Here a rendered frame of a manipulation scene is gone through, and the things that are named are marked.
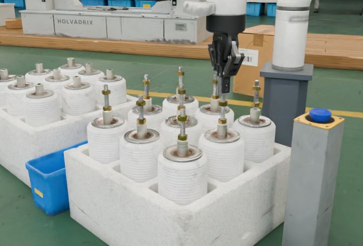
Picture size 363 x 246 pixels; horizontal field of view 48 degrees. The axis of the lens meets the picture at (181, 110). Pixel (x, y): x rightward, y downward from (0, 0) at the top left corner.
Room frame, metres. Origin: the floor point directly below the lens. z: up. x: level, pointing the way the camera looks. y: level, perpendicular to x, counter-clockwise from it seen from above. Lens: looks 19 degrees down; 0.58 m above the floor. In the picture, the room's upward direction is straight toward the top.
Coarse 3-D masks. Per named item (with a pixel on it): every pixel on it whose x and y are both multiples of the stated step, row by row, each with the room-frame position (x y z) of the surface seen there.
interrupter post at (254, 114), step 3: (252, 108) 0.87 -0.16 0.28; (258, 108) 0.87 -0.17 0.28; (252, 111) 0.86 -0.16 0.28; (255, 111) 0.86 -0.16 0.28; (258, 111) 0.86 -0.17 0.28; (252, 114) 0.86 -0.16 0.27; (255, 114) 0.86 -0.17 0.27; (258, 114) 0.86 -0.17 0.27; (252, 117) 0.86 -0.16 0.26; (255, 117) 0.86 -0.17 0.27; (258, 117) 0.86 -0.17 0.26; (252, 120) 0.86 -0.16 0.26; (255, 120) 0.86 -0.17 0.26; (258, 120) 0.86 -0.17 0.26; (255, 123) 0.86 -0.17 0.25
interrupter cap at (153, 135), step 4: (148, 128) 0.82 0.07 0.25; (128, 132) 0.80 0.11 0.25; (132, 132) 0.80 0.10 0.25; (136, 132) 0.80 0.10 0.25; (148, 132) 0.80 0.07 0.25; (152, 132) 0.80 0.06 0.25; (156, 132) 0.80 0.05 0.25; (124, 136) 0.77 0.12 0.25; (128, 136) 0.78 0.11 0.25; (132, 136) 0.78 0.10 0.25; (136, 136) 0.78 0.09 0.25; (148, 136) 0.78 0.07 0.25; (152, 136) 0.78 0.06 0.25; (156, 136) 0.78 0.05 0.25; (128, 140) 0.76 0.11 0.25; (132, 140) 0.76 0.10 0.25; (136, 140) 0.76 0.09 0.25; (140, 140) 0.76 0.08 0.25; (144, 140) 0.76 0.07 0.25; (148, 140) 0.76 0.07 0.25; (152, 140) 0.75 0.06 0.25; (156, 140) 0.76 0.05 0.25
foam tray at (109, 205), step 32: (288, 160) 0.84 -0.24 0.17; (96, 192) 0.78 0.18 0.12; (128, 192) 0.70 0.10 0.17; (224, 192) 0.68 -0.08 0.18; (256, 192) 0.75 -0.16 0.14; (96, 224) 0.78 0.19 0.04; (128, 224) 0.70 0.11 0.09; (160, 224) 0.63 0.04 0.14; (192, 224) 0.61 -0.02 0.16; (224, 224) 0.67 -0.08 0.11; (256, 224) 0.76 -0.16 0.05
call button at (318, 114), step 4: (316, 108) 0.73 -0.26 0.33; (320, 108) 0.73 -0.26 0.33; (312, 112) 0.71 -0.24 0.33; (316, 112) 0.71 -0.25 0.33; (320, 112) 0.71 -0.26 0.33; (324, 112) 0.71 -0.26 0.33; (328, 112) 0.71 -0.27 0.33; (312, 116) 0.71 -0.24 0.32; (316, 116) 0.70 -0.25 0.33; (320, 116) 0.70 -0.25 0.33; (324, 116) 0.70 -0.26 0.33; (328, 116) 0.70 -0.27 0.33; (316, 120) 0.71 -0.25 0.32; (320, 120) 0.70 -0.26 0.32; (324, 120) 0.70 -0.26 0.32
